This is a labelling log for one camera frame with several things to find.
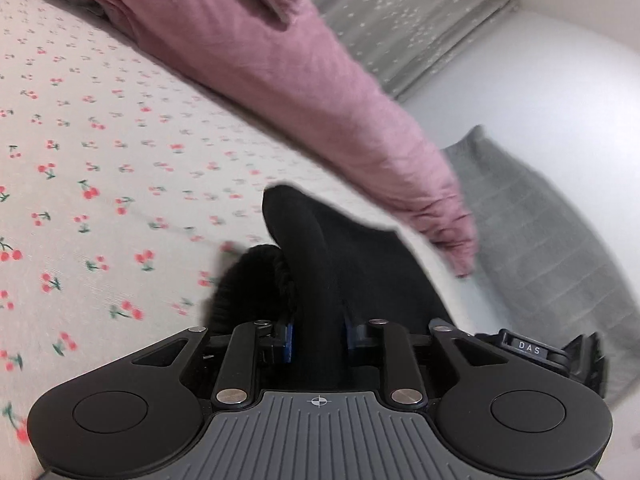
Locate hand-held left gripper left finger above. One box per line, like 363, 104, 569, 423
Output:
131, 319, 294, 409

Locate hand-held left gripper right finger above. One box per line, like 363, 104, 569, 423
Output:
344, 318, 507, 407

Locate black pants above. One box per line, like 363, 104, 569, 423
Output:
201, 184, 457, 397

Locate grey blanket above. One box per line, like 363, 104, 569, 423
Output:
439, 124, 640, 408

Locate cherry print bed sheet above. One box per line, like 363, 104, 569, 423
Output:
0, 0, 451, 480

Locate pink duvet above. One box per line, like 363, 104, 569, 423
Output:
40, 0, 479, 279

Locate grey patterned curtain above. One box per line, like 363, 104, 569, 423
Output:
306, 0, 522, 105

